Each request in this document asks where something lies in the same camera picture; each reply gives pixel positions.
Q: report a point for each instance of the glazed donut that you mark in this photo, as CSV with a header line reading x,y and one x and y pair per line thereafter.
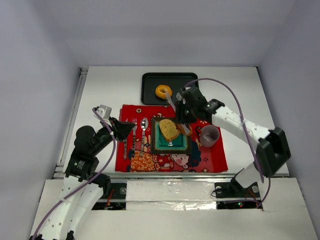
x,y
162,91

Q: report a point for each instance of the lilac mug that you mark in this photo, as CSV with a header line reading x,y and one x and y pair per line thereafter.
x,y
207,135

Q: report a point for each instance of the red patterned placemat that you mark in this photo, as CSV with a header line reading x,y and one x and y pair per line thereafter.
x,y
200,160

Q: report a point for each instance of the pale bread slice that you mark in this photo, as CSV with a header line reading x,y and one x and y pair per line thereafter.
x,y
184,129

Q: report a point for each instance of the black baking tray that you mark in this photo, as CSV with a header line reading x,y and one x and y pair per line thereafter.
x,y
174,80

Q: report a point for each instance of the brown bread slice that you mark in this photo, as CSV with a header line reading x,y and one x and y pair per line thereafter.
x,y
168,129

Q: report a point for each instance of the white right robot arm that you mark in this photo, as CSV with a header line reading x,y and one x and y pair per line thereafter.
x,y
269,147

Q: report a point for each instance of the aluminium frame rail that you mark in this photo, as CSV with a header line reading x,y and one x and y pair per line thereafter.
x,y
239,88

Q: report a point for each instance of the patterned handle knife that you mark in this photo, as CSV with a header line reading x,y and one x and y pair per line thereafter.
x,y
125,149

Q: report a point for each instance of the metal serving tongs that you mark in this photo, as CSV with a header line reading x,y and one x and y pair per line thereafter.
x,y
169,100

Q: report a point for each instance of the patterned handle spoon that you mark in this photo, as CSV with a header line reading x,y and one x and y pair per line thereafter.
x,y
144,125

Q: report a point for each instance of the silver foil covered panel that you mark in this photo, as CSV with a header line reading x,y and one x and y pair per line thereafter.
x,y
170,195

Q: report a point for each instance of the patterned handle fork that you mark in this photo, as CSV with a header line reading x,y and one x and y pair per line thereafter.
x,y
135,121

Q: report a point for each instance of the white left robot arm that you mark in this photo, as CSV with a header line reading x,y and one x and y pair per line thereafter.
x,y
82,184

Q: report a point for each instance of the teal square plate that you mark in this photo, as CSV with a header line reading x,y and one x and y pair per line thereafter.
x,y
180,145

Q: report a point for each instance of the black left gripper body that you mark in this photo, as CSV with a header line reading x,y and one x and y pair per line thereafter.
x,y
116,128

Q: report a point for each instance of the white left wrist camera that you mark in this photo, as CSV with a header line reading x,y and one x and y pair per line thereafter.
x,y
104,111

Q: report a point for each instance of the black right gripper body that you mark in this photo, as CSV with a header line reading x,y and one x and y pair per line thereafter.
x,y
184,108

